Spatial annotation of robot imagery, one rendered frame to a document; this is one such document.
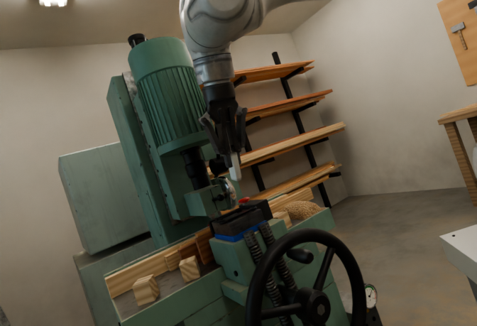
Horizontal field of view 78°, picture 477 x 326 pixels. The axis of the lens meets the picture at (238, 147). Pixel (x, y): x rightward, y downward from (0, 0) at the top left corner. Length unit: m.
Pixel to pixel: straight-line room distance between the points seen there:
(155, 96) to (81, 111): 2.42
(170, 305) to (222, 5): 0.58
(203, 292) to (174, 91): 0.50
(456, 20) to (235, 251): 3.50
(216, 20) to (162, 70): 0.39
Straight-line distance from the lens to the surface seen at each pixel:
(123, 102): 1.07
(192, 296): 0.72
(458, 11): 3.85
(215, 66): 0.66
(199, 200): 0.84
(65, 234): 3.08
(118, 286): 0.85
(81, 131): 3.18
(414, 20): 4.02
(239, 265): 0.65
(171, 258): 0.85
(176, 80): 0.83
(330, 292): 0.94
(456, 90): 3.89
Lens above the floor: 1.13
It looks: 2 degrees up
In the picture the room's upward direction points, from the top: 19 degrees counter-clockwise
